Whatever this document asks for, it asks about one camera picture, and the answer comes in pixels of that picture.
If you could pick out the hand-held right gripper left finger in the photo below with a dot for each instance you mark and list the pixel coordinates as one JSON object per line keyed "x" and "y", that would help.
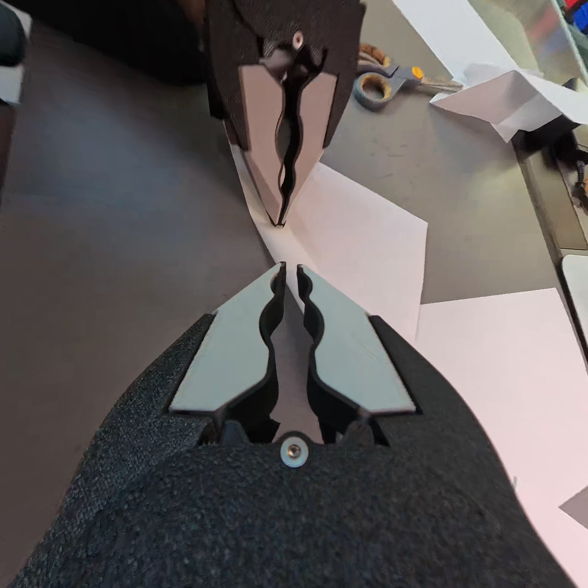
{"x": 220, "y": 363}

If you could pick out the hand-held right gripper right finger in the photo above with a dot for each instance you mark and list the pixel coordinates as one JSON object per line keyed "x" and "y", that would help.
{"x": 363, "y": 367}

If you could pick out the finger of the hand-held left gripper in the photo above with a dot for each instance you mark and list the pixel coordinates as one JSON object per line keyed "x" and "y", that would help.
{"x": 317, "y": 115}
{"x": 259, "y": 119}

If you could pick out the white paper sheet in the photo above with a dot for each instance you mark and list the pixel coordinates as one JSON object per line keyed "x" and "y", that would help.
{"x": 514, "y": 101}
{"x": 454, "y": 32}
{"x": 358, "y": 239}
{"x": 505, "y": 390}

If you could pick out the grey orange scissors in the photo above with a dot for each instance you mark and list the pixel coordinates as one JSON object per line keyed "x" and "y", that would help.
{"x": 395, "y": 78}

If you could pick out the black wrist rest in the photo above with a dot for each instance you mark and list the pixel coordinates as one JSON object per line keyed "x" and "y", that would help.
{"x": 115, "y": 36}

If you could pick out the folded white paper sheet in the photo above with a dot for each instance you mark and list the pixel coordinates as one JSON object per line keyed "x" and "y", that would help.
{"x": 514, "y": 101}

